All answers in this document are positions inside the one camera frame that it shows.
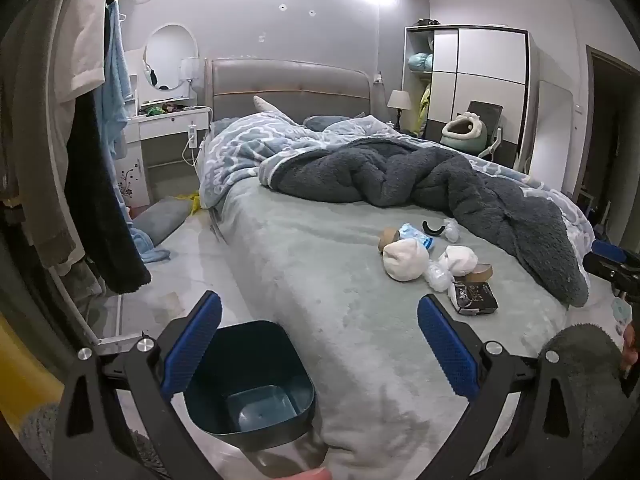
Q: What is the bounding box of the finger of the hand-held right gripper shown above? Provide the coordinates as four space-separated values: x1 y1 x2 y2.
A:
591 240 628 263

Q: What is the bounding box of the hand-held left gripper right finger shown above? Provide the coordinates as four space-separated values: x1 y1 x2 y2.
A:
417 294 603 480

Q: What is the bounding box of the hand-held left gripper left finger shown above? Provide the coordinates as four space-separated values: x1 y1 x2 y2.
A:
50 290 223 480

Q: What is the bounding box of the black cardboard box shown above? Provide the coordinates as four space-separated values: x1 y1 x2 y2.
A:
450 280 499 317

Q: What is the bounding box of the clear plastic bag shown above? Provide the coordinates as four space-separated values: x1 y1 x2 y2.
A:
424 262 453 292

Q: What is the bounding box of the dark teal plastic bin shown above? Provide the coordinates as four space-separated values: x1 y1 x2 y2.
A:
172 321 317 453

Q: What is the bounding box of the small white paper ball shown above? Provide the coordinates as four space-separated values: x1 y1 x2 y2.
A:
439 245 479 277

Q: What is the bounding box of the large white paper ball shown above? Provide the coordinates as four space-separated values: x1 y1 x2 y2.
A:
382 239 431 282

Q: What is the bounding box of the person's right hand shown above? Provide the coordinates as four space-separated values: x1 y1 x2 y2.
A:
621 321 640 378

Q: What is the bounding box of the white clothes rack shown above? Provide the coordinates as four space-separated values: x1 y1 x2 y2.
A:
47 265 146 356

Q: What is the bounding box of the blue plastic wrapper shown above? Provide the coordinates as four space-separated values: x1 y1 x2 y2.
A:
397 222 437 251

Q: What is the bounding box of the grey floor cushion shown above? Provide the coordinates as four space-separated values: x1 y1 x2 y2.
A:
131 199 193 246

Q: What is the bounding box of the grey upholstered bed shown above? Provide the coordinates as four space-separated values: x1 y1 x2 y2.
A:
204 57 626 480

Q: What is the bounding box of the blue patterned fleece blanket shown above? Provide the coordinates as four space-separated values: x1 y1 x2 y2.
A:
199 109 596 308

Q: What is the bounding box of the dark chair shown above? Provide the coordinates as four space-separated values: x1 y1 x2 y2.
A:
465 100 505 161

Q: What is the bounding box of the green and white cat bed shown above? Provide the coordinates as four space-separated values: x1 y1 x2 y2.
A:
440 111 489 152

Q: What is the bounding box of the black hanging garment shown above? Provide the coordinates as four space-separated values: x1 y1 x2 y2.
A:
65 95 153 295

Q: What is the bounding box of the white vanity desk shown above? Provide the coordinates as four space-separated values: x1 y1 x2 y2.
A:
120 105 211 208

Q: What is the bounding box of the white wardrobe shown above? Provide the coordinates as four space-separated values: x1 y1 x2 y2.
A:
402 22 533 171

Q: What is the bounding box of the yellow green garment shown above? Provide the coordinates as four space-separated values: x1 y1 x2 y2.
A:
417 85 432 136

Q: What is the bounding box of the pile of small desk items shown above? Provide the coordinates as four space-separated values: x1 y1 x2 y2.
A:
140 101 196 117

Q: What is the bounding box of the white pillow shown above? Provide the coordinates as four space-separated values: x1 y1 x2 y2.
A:
252 95 296 123

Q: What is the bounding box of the bedside table lamp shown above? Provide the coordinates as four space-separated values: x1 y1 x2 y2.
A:
386 90 413 131

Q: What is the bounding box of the grey blue pillow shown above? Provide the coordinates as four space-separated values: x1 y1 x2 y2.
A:
302 115 353 131

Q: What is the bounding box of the olive knit sweater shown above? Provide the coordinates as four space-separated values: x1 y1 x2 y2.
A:
0 0 108 281

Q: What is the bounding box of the white vanity lamp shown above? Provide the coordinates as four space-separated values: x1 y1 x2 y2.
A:
178 56 203 98

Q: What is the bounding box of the light blue robe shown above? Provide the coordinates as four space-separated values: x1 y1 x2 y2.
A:
97 0 171 263

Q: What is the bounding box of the white hanging garment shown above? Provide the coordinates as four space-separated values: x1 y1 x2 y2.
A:
52 0 108 106

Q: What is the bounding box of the dark wooden door frame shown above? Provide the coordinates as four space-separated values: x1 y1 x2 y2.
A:
585 45 640 256

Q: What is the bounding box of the oval wall mirror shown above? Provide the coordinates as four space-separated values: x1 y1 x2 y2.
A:
144 23 199 92

